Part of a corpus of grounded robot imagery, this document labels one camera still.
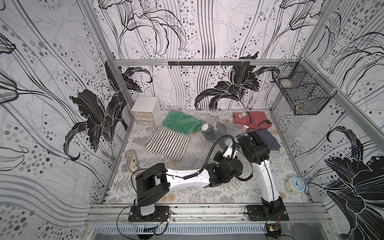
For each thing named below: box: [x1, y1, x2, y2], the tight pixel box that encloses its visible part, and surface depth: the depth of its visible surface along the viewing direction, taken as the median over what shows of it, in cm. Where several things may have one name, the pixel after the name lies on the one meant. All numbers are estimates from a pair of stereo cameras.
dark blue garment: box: [255, 129, 281, 151], surface depth 99 cm
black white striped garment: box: [145, 127, 191, 161], surface depth 100 cm
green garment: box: [162, 109, 206, 136], surface depth 109 cm
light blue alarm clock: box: [284, 176, 308, 193], surface depth 79 cm
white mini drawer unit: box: [131, 96, 161, 125], surface depth 107 cm
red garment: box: [233, 111, 272, 131], surface depth 111 cm
